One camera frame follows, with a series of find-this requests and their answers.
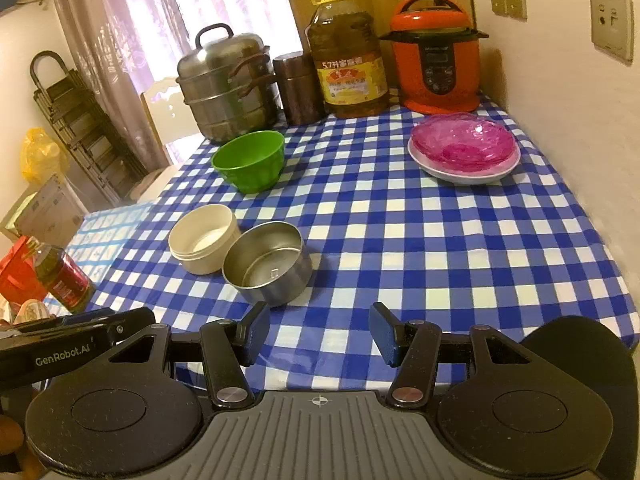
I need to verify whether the green plastic bowl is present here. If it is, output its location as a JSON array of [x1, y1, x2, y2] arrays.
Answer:
[[212, 130, 285, 194]]

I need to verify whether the pink sheer curtain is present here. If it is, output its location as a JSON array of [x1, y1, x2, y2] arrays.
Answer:
[[53, 0, 302, 171]]

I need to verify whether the cream plastic bowl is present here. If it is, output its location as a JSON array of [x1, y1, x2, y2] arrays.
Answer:
[[168, 204, 241, 275]]

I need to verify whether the red box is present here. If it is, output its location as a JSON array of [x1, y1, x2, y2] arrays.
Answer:
[[0, 236, 48, 304]]

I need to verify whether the stainless steel steamer pot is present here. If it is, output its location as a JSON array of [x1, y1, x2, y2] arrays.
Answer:
[[177, 23, 279, 144]]

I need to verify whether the brown metal canister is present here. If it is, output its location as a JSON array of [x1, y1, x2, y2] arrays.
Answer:
[[272, 51, 326, 127]]

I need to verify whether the red electric pressure cooker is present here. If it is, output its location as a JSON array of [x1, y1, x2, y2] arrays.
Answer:
[[381, 0, 488, 115]]

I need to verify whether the blue white checkered tablecloth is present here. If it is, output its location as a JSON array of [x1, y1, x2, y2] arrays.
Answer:
[[100, 102, 639, 390]]

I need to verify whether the light blue patterned cloth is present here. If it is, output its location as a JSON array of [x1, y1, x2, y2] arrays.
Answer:
[[65, 202, 153, 309]]

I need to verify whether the white ceramic plate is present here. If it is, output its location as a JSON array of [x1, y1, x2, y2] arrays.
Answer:
[[407, 140, 521, 185]]

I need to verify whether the red label sauce bottle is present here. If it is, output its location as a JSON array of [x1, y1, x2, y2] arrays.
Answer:
[[26, 236, 96, 314]]

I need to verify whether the yellow plastic bag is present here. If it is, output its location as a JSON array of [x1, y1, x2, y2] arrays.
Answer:
[[20, 128, 70, 186]]

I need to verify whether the cardboard box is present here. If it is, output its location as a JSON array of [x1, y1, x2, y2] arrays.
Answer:
[[1, 174, 89, 248]]

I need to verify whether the dark folding rack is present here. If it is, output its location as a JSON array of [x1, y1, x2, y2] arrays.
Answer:
[[29, 50, 146, 205]]

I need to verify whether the beige wall network socket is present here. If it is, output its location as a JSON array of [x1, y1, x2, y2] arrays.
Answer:
[[590, 0, 634, 64]]

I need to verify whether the large cooking oil bottle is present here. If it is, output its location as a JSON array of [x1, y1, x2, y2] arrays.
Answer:
[[305, 0, 390, 119]]

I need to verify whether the person left hand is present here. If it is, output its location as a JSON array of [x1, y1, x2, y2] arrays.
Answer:
[[1, 415, 46, 480]]

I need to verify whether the white wooden chair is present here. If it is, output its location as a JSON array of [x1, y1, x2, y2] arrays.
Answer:
[[132, 77, 204, 203]]

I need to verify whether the stainless steel bowl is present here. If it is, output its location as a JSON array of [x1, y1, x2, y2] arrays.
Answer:
[[221, 221, 314, 307]]

